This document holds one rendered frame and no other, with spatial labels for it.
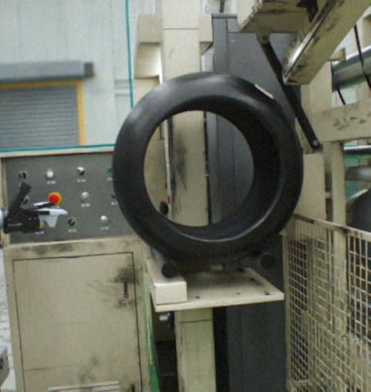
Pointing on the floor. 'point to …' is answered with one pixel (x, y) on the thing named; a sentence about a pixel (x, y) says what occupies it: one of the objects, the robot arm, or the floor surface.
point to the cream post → (187, 187)
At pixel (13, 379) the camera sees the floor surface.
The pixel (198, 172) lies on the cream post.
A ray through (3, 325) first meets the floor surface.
